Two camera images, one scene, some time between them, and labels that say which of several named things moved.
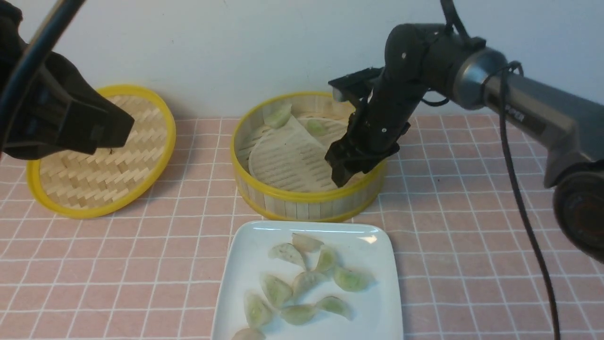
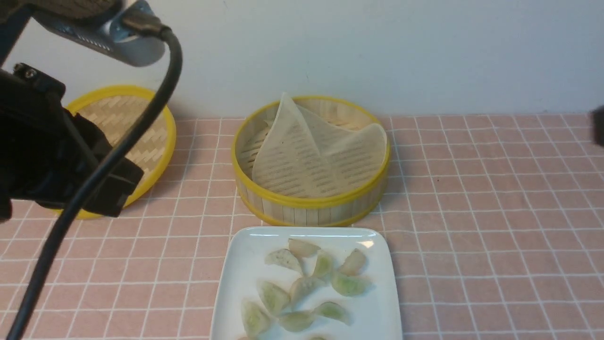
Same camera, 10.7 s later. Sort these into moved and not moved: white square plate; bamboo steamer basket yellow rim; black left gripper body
Moved: black left gripper body
Not moved: bamboo steamer basket yellow rim; white square plate
